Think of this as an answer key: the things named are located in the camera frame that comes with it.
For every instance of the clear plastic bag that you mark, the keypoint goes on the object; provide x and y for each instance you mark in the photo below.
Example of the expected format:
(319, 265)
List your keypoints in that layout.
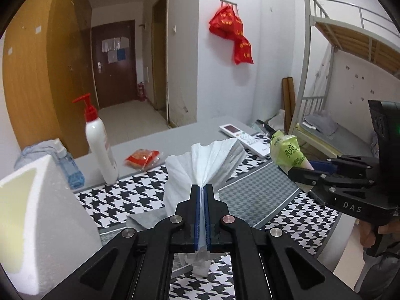
(278, 118)

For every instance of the white foam box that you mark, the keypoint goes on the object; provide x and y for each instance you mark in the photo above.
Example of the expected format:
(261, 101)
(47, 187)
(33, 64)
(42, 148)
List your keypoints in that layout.
(47, 225)

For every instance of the grey bedding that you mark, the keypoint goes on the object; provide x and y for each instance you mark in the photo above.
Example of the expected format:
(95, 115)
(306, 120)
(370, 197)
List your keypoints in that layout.
(322, 123)

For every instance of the metal wall hook rack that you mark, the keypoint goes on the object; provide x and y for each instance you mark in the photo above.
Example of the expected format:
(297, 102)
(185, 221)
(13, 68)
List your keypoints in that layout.
(229, 2)

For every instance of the red snack packet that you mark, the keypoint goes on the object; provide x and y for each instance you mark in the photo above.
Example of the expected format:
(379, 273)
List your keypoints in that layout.
(143, 159)

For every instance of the red fire extinguisher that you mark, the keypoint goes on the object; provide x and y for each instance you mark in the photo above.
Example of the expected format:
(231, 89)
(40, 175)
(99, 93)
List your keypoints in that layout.
(142, 92)

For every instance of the grey sock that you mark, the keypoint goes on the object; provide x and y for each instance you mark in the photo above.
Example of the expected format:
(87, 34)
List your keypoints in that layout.
(147, 219)

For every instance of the white red pump bottle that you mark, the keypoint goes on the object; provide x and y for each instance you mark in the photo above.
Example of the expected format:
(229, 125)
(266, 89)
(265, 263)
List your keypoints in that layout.
(100, 150)

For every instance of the grey metal bunk bed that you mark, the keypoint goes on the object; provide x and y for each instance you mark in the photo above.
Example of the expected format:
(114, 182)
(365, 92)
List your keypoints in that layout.
(307, 53)

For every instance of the wooden wardrobe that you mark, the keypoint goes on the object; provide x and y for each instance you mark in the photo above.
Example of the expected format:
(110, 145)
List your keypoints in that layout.
(37, 84)

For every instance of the wooden side door frame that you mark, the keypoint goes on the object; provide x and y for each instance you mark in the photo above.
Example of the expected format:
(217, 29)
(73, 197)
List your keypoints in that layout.
(167, 68)

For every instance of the dark brown door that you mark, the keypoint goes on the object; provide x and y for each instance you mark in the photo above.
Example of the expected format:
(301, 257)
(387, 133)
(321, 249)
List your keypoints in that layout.
(115, 78)

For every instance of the papers on door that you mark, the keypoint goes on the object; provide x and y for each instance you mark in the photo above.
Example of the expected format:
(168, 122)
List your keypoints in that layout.
(114, 48)

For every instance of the wooden planks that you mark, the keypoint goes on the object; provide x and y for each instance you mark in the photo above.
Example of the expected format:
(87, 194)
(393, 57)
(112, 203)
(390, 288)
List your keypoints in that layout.
(288, 100)

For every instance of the person's grey garment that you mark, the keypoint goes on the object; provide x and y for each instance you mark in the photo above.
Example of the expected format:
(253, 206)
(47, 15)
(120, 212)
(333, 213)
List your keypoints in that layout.
(381, 278)

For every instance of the white tissue paper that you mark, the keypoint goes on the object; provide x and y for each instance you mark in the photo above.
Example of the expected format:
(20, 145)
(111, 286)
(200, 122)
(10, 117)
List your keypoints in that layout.
(212, 162)

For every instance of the white remote control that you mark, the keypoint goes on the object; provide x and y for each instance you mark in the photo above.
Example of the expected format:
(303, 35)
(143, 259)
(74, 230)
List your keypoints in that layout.
(243, 137)

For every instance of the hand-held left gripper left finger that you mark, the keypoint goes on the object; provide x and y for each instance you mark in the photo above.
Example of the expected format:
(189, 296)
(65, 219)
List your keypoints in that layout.
(196, 218)

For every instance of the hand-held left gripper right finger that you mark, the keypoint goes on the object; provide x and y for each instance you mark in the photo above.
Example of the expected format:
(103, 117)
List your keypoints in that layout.
(208, 218)

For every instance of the light blue cloth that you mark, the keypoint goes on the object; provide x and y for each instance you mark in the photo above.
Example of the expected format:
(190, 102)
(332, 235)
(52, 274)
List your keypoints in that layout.
(34, 153)

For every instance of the red plastic bag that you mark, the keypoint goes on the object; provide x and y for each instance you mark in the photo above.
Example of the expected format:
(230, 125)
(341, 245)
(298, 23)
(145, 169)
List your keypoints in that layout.
(243, 51)
(226, 22)

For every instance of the green tissue packet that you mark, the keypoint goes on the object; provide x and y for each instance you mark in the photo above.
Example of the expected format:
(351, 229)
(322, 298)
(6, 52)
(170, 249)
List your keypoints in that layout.
(284, 150)

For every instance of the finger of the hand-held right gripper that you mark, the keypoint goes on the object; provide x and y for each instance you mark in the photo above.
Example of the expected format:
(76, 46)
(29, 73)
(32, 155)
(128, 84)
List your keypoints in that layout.
(315, 178)
(322, 165)

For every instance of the black white houndstooth cloth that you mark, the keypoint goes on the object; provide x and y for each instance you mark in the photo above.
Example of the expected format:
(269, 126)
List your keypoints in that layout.
(259, 190)

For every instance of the person's right hand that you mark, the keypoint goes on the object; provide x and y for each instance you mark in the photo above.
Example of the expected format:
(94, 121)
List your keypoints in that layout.
(367, 236)

